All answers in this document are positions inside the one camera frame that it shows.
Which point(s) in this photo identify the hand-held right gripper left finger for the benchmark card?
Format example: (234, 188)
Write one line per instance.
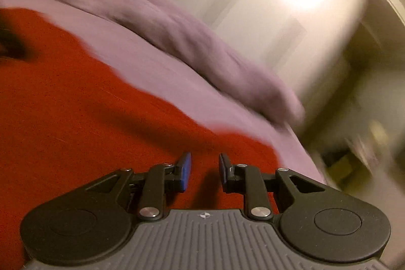
(185, 173)

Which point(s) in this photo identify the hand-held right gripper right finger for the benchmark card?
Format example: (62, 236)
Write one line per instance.
(223, 173)

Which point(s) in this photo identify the red coat with silver buttons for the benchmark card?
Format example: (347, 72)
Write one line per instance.
(95, 130)

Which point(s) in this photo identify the purple bed sheet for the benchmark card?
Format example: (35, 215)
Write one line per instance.
(152, 67)

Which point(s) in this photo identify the purple crumpled duvet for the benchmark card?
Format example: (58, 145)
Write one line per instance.
(177, 36)

